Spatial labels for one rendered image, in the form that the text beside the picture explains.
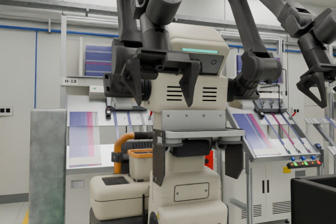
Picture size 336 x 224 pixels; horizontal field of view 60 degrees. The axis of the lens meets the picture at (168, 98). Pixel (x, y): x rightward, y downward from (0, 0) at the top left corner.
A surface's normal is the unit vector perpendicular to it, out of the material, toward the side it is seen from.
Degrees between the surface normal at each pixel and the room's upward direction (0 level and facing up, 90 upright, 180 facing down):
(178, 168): 98
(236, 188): 90
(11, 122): 90
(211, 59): 132
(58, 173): 90
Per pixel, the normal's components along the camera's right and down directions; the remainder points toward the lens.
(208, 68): 0.25, 0.64
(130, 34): 0.31, -0.46
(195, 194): 0.34, 0.10
